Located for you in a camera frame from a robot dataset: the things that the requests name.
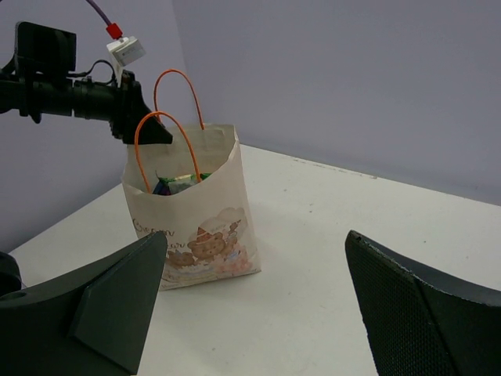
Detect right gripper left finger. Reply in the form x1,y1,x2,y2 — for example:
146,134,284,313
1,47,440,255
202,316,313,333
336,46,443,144
1,232,168,375

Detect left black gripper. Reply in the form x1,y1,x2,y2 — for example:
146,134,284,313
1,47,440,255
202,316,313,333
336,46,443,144
72,70,173,145

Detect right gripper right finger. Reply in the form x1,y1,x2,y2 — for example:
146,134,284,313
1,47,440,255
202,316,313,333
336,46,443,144
344,230,500,375

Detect white paper bag orange handles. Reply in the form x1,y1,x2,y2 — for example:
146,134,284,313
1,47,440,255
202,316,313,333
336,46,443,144
121,69,262,291

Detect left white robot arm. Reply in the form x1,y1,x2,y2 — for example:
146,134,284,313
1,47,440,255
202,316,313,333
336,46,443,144
1,21,173,145

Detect green snack packet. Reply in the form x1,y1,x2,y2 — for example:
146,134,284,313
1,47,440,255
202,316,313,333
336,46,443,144
153,173,211,196

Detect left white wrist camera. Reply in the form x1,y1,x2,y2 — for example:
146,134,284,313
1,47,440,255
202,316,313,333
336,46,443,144
106,36,146,67

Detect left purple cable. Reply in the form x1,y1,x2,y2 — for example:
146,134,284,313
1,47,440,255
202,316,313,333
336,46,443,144
86,0,121,40

